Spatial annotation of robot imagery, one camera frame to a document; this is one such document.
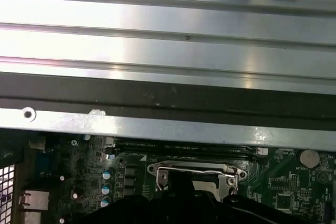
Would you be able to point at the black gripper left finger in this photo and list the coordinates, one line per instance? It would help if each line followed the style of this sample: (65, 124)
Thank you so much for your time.
(147, 213)

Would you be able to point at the silver coin battery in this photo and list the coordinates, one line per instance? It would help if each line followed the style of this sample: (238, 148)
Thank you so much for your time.
(309, 158)

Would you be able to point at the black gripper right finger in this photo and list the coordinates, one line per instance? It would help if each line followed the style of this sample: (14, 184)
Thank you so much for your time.
(236, 213)

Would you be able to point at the metal socket cover frame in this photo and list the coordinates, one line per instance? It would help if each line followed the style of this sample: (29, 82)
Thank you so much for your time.
(225, 186)

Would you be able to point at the black square chip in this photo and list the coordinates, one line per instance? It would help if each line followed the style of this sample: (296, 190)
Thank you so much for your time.
(286, 201)

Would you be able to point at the silver ethernet port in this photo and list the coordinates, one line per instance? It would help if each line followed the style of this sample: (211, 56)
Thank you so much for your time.
(35, 201)

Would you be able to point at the green motherboard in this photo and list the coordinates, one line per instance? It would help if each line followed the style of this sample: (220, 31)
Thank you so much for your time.
(288, 182)

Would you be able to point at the CPU socket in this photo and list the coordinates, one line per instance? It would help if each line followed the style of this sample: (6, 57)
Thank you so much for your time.
(162, 182)

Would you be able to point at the black open PC case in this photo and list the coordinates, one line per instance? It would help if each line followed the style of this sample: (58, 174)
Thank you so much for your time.
(168, 95)

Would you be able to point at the small CPU plate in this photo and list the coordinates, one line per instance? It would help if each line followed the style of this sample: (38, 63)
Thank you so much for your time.
(207, 186)

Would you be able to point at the black RAM slot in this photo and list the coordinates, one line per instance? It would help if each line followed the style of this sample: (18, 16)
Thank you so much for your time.
(183, 142)
(197, 151)

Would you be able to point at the silver blue capacitor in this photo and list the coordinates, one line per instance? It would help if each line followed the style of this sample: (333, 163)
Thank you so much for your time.
(106, 174)
(106, 190)
(105, 201)

